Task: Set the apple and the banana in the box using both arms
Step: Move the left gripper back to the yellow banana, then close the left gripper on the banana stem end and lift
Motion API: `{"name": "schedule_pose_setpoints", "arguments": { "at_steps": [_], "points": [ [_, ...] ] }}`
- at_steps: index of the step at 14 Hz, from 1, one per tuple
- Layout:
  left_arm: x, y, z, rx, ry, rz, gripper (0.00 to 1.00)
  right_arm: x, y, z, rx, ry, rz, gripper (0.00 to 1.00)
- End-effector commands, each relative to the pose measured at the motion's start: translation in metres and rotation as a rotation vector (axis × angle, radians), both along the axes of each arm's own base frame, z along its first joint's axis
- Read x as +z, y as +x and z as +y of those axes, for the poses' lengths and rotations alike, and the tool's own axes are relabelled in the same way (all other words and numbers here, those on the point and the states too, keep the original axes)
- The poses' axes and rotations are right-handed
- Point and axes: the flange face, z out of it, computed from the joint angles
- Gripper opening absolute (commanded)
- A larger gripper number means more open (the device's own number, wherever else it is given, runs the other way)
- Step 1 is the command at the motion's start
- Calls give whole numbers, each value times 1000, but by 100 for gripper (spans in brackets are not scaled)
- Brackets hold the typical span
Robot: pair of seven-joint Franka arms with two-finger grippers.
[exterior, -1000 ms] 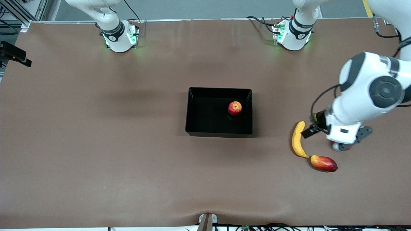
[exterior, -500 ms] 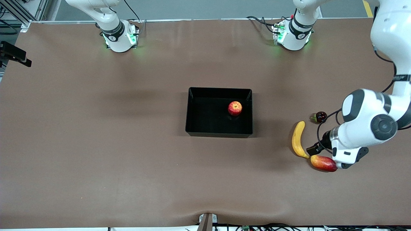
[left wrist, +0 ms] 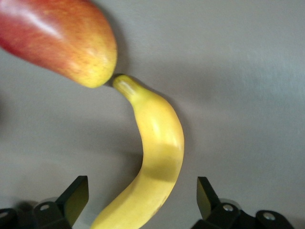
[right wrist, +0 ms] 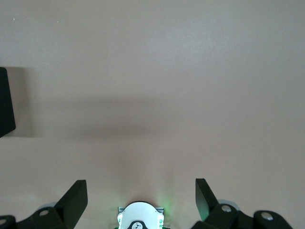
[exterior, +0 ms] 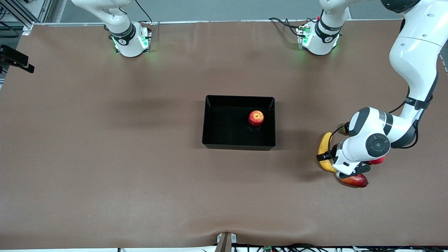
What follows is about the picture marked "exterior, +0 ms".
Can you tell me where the black right base cable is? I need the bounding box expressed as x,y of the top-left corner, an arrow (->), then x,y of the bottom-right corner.
135,0 -> 156,37

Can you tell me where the red yellow apple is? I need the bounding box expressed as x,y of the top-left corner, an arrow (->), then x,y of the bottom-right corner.
248,110 -> 265,127

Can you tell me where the red yellow mango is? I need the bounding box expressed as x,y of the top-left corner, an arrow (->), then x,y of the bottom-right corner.
338,174 -> 369,188

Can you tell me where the black cable bundle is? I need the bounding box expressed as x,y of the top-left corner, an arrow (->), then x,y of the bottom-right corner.
234,243 -> 448,252

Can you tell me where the silver table edge bracket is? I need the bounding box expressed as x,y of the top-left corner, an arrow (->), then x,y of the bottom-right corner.
216,232 -> 238,245

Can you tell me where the grey mount bar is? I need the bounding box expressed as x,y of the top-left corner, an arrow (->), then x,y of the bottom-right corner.
214,232 -> 232,252

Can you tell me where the black plastic box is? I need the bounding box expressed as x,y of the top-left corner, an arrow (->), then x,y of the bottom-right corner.
202,95 -> 276,151

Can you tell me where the black left base cable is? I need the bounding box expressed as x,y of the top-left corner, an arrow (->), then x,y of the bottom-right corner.
268,17 -> 302,37

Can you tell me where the aluminium frame with black struts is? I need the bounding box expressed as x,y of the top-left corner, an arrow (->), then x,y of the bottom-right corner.
0,0 -> 54,36

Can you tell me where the black base cable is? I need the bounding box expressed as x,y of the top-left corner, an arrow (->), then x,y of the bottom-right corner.
135,0 -> 156,37
268,17 -> 302,37

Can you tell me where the yellow banana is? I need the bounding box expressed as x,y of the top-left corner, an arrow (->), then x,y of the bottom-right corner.
317,132 -> 338,173

